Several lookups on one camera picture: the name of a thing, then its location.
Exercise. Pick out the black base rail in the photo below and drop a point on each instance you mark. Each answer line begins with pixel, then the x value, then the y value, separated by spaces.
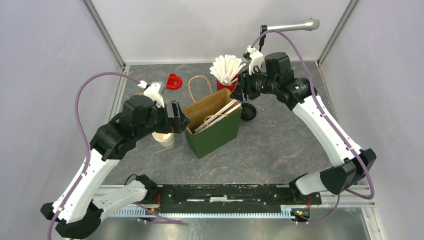
pixel 226 198

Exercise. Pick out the red cylindrical holder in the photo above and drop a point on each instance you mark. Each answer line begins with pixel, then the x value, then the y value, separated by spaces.
pixel 220 86

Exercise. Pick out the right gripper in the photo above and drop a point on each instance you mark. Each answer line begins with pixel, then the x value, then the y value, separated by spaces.
pixel 247 79

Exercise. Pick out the white paper cup stack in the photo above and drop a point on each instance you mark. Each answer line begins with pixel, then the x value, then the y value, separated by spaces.
pixel 167 140

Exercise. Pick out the green paper bag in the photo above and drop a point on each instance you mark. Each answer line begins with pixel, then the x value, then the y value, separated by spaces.
pixel 220 133

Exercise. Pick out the silver microphone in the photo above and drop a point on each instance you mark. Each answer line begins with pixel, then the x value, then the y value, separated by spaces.
pixel 309 24

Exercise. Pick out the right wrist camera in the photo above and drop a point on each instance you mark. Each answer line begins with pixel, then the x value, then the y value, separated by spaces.
pixel 255 59

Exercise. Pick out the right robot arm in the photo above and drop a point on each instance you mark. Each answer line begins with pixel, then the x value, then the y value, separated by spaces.
pixel 273 74

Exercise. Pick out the red plastic letter d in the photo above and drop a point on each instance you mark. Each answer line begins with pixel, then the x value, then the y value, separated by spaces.
pixel 174 82

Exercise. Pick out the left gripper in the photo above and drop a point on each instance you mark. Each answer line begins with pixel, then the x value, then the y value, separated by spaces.
pixel 168 126

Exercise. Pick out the black mini tripod stand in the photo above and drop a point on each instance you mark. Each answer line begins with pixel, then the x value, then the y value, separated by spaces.
pixel 263 28

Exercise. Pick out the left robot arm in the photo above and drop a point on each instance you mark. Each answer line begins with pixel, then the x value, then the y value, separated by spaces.
pixel 77 213

